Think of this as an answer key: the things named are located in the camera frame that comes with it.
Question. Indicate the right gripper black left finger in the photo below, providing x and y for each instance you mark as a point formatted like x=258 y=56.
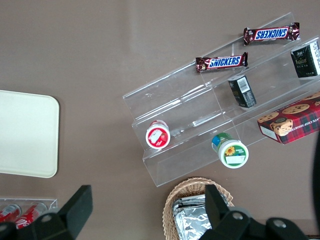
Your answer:
x=75 y=210

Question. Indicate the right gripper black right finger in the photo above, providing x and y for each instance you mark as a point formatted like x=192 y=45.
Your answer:
x=217 y=207

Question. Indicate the light wicker basket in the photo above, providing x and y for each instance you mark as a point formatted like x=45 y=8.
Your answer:
x=190 y=186

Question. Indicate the cream plastic tray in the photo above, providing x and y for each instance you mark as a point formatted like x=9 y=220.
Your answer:
x=25 y=132

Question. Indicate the clear acrylic bottle rack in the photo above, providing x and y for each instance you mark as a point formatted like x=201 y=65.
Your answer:
x=51 y=203

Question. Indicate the silver foil wrapped pack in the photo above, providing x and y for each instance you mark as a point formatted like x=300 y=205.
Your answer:
x=190 y=200
x=192 y=222

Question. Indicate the red cola bottle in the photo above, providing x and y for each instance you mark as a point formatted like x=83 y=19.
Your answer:
x=31 y=213
x=8 y=213

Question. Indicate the green sunflower lidded cup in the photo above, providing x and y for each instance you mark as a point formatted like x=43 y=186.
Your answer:
x=231 y=152

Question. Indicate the red lidded yogurt cup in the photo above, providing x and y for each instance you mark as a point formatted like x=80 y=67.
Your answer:
x=158 y=137

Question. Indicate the red tartan cookie box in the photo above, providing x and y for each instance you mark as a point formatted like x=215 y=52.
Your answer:
x=292 y=120

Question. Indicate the clear acrylic stepped shelf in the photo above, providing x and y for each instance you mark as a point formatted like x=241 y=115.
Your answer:
x=175 y=100

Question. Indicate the small black drink carton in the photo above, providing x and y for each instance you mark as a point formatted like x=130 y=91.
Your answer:
x=242 y=91
x=306 y=60

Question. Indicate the Snickers chocolate bar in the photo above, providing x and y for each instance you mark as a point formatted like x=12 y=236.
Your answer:
x=272 y=33
x=222 y=62

